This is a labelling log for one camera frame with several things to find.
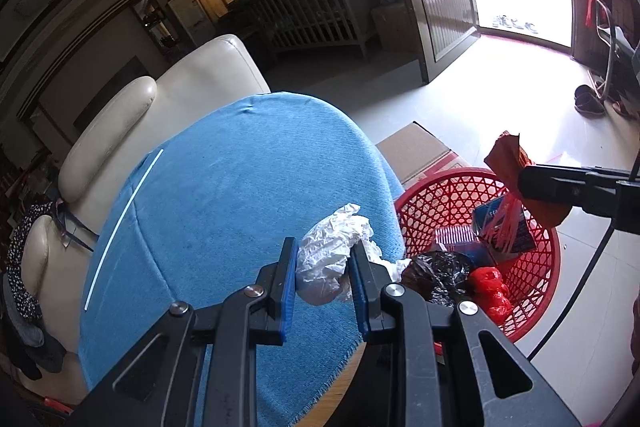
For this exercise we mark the large cardboard box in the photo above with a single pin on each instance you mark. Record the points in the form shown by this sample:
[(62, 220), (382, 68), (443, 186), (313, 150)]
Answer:
[(420, 152)]

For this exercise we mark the white paper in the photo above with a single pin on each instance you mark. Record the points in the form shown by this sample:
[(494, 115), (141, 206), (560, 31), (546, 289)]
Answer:
[(330, 252)]

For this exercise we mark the white wooden crib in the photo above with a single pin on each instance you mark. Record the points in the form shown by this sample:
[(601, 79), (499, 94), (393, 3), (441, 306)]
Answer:
[(310, 17)]

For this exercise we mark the orange snack wrapper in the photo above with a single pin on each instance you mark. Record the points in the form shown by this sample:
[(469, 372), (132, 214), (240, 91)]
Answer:
[(505, 159)]

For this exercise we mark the pink slipper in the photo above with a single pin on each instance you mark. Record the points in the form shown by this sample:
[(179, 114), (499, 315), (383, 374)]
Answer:
[(622, 109)]

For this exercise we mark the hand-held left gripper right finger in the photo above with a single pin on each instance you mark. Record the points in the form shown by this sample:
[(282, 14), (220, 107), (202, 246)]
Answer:
[(361, 297)]

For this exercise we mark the round wooden table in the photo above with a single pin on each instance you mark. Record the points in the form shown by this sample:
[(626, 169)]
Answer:
[(340, 387)]

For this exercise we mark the thin white stick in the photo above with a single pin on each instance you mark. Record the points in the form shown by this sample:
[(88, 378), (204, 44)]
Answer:
[(122, 227)]

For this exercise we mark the dark display cabinet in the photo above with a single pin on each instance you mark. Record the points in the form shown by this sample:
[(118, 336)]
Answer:
[(155, 22)]

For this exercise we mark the grey garment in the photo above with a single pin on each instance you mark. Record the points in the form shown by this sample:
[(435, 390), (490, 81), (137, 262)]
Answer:
[(30, 332)]

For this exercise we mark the cream leather sofa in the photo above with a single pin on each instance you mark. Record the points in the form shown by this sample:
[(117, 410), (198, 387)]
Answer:
[(210, 72)]

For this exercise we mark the black plastic bag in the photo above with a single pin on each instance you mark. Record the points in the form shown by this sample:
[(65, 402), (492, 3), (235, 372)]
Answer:
[(440, 274)]

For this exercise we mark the small brown carton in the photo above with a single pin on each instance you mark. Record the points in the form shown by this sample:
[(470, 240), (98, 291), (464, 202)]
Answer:
[(395, 27)]

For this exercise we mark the white standing air conditioner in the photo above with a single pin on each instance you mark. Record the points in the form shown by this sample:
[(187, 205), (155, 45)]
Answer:
[(190, 12)]

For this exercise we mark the red plastic bag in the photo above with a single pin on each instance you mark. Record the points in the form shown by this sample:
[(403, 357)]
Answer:
[(487, 289)]

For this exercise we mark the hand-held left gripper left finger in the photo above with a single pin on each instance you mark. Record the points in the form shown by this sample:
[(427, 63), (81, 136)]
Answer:
[(289, 297)]

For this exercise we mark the brown slipper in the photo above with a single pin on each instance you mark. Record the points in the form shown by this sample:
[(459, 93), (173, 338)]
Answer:
[(590, 102)]

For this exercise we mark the blue plastic bag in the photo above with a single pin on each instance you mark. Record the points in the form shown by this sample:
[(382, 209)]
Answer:
[(472, 253)]

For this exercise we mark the torn blue toothpaste box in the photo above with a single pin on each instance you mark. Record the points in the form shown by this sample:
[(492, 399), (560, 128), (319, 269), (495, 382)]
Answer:
[(520, 232)]

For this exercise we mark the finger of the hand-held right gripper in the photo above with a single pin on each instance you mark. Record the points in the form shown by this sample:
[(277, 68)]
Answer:
[(555, 187)]

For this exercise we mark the red plastic basket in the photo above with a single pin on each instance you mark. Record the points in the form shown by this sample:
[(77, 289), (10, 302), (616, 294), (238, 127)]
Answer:
[(450, 192)]

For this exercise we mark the blue tablecloth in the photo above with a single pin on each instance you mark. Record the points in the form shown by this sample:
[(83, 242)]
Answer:
[(240, 187)]

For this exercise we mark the dark floral garment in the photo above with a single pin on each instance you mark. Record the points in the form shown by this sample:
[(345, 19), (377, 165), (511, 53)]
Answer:
[(20, 267)]

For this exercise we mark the flat television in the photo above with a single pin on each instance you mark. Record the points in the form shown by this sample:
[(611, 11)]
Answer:
[(115, 89)]

